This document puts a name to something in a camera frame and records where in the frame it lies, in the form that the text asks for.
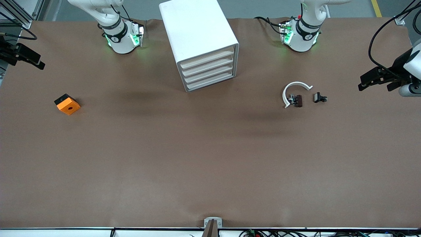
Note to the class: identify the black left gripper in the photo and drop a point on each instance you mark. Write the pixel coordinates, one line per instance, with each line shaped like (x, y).
(397, 65)

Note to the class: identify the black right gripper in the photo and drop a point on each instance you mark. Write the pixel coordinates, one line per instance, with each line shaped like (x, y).
(7, 52)

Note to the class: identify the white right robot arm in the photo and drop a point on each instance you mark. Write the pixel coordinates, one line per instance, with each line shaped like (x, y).
(116, 36)

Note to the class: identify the orange button housing box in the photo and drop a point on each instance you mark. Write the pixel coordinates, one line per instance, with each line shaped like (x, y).
(68, 107)

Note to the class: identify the white drawer cabinet shell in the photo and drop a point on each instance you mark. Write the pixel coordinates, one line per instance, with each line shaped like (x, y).
(194, 29)

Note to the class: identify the small black plastic component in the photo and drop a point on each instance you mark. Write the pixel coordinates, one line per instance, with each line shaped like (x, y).
(318, 97)

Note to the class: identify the brown block with metal clip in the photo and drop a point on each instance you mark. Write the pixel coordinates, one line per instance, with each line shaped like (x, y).
(297, 101)

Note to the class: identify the white curved plastic part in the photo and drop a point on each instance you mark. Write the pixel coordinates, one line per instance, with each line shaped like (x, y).
(285, 92)

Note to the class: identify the brown table cover sheet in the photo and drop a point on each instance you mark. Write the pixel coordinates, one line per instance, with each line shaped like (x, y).
(197, 158)

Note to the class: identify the aluminium frame profile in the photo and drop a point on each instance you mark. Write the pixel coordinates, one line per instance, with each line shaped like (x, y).
(26, 23)

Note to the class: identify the small metal corner bracket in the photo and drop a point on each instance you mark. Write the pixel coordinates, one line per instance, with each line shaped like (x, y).
(400, 20)

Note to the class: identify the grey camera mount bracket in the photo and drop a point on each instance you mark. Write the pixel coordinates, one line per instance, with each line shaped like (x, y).
(213, 227)

